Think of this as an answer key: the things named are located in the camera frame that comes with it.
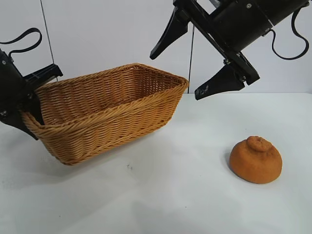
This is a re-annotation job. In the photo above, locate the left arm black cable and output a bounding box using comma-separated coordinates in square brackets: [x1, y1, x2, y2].
[0, 27, 43, 58]

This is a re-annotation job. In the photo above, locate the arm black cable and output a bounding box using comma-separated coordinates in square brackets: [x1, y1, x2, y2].
[267, 6, 309, 60]
[0, 27, 43, 58]

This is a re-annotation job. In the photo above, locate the woven wicker basket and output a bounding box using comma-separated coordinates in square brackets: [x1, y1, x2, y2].
[21, 62, 190, 166]

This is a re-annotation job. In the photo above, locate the orange-brown bread bun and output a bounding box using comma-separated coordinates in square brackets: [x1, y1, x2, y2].
[229, 136, 283, 184]

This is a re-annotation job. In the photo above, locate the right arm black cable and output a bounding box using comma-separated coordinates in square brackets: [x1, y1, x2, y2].
[267, 6, 309, 60]

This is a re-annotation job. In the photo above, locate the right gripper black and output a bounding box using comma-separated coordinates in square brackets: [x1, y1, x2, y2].
[149, 0, 274, 101]

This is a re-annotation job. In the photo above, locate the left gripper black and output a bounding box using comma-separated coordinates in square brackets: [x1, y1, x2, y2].
[0, 49, 64, 141]

